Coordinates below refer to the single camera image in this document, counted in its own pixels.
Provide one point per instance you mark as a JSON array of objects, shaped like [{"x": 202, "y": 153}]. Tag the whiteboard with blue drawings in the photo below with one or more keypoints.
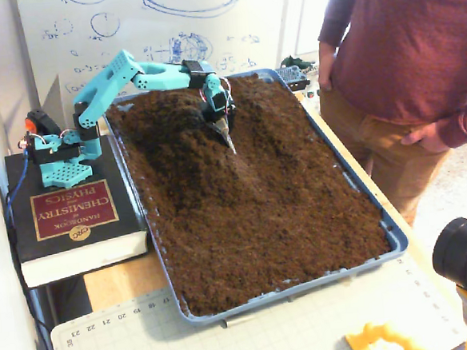
[{"x": 166, "y": 19}]

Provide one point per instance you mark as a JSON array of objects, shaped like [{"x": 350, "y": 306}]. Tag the green object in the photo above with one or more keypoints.
[{"x": 289, "y": 61}]

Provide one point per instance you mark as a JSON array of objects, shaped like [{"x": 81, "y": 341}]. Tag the blue plastic tray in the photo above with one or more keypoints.
[{"x": 399, "y": 247}]

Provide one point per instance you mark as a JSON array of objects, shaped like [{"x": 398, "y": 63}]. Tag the grey gridded cutting mat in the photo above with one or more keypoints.
[{"x": 229, "y": 343}]

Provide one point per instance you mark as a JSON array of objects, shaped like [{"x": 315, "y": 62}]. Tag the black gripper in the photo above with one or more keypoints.
[{"x": 223, "y": 130}]

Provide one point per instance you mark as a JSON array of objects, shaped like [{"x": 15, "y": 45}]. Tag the person in maroon shirt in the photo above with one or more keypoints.
[{"x": 408, "y": 30}]

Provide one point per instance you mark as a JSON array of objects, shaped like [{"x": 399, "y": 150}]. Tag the brown soil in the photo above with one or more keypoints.
[{"x": 241, "y": 222}]

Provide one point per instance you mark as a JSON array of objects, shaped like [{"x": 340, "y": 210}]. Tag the grey metal bar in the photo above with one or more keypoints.
[{"x": 239, "y": 321}]

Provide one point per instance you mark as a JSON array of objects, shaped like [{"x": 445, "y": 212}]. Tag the black device with orange cap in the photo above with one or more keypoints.
[{"x": 45, "y": 122}]

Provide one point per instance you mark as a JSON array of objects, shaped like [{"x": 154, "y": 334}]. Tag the person right forearm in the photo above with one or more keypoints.
[{"x": 329, "y": 32}]

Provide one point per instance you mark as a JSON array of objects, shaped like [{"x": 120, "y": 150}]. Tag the black webcam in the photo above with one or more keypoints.
[{"x": 463, "y": 251}]

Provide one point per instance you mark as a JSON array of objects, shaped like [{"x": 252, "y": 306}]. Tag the person right hand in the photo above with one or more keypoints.
[{"x": 326, "y": 72}]

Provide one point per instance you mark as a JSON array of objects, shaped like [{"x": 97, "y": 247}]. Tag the white printed bag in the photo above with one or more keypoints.
[{"x": 312, "y": 93}]

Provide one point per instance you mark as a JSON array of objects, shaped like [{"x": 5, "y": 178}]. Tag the yellow plastic part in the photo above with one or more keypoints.
[{"x": 361, "y": 340}]

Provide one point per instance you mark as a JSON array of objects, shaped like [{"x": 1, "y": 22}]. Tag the black chemistry physics handbook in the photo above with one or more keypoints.
[{"x": 75, "y": 210}]

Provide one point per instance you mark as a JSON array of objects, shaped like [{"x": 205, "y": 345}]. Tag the person left hand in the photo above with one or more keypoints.
[{"x": 429, "y": 137}]

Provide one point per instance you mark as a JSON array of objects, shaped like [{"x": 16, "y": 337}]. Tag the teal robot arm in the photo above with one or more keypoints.
[{"x": 106, "y": 81}]

